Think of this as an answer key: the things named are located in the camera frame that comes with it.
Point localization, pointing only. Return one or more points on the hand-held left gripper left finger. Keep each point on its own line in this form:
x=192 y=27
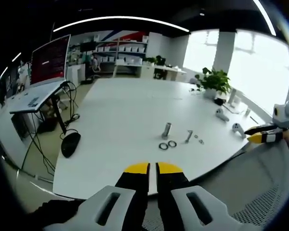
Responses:
x=132 y=192

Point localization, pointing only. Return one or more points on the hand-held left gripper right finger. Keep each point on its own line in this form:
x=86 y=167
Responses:
x=169 y=192

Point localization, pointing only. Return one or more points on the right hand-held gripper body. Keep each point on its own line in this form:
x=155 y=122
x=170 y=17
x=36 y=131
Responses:
x=283 y=115

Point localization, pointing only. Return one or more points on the metal threaded stud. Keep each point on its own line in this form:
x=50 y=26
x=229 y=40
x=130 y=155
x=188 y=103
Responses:
x=166 y=131

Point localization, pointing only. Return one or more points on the white game controller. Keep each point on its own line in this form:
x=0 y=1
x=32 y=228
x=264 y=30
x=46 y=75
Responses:
x=238 y=130
x=222 y=116

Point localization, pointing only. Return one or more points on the white desk device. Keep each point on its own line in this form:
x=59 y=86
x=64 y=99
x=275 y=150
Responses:
x=234 y=98

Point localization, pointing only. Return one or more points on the grey mesh chair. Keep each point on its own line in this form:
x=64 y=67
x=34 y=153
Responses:
x=250 y=183

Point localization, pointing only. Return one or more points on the thin metal bolt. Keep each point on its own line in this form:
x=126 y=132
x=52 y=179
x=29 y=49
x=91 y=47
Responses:
x=188 y=137

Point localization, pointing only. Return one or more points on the small silver nut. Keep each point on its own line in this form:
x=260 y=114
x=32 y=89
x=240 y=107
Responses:
x=201 y=141

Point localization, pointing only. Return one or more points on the potted green plant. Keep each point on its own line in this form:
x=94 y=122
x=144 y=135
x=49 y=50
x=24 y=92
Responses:
x=215 y=81

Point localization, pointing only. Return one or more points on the black stand foot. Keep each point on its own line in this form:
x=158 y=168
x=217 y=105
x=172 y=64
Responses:
x=71 y=144

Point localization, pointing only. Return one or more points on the curved ceiling light strip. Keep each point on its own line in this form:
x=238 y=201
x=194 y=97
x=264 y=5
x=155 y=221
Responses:
x=265 y=15
x=120 y=20

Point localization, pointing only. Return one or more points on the white counter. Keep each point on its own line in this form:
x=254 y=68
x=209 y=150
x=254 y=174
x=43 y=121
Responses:
x=154 y=71

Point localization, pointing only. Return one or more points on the small green plants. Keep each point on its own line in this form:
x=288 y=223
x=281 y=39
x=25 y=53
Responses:
x=156 y=60

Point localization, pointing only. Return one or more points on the white side desk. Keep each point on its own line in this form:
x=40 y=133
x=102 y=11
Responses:
x=36 y=98

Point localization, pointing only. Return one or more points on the shelf with white boxes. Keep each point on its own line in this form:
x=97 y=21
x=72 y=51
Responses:
x=125 y=51

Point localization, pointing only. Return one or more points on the black monitor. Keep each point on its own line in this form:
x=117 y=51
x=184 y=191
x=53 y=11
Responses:
x=88 y=46

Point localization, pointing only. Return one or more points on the large screen on stand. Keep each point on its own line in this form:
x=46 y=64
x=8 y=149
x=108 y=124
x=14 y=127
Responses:
x=50 y=60

